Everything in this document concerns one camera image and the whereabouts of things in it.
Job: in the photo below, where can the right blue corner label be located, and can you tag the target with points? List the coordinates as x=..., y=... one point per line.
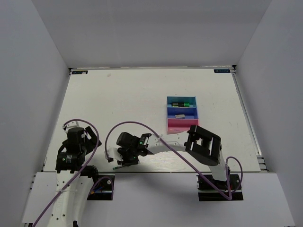
x=222, y=71

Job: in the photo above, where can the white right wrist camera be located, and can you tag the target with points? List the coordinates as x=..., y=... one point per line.
x=113, y=154

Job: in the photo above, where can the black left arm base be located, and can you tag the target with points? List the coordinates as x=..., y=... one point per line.
x=103, y=191

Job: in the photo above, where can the light blue plastic container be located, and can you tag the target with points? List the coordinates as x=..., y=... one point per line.
x=181, y=99

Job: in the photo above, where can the green and white pen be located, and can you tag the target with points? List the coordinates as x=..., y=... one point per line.
x=117, y=167

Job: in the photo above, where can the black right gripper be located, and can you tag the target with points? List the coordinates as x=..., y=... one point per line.
x=126, y=162

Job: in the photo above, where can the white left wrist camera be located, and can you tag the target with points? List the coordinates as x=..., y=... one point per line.
x=70, y=125

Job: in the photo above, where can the blue corner label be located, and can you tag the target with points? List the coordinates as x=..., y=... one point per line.
x=222, y=71
x=79, y=72

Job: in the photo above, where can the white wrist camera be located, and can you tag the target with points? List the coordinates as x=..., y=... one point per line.
x=113, y=154
x=70, y=125

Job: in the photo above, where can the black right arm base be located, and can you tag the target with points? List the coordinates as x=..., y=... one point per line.
x=208, y=193

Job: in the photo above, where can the dark blue plastic container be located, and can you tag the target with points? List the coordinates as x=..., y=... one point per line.
x=189, y=112

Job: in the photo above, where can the left blue corner label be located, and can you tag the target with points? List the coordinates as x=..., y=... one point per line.
x=79, y=72

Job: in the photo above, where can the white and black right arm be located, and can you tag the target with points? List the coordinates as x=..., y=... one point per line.
x=203, y=145

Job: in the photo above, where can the grey eraser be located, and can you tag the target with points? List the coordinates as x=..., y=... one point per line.
x=180, y=116

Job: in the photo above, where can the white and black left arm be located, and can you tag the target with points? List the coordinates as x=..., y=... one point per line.
x=74, y=178

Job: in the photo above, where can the pink plastic container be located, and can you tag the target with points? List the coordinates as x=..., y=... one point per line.
x=181, y=124

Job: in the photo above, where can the green and black highlighter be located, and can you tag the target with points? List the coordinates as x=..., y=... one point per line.
x=180, y=104

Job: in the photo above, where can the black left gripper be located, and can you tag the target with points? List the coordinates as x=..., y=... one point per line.
x=92, y=141

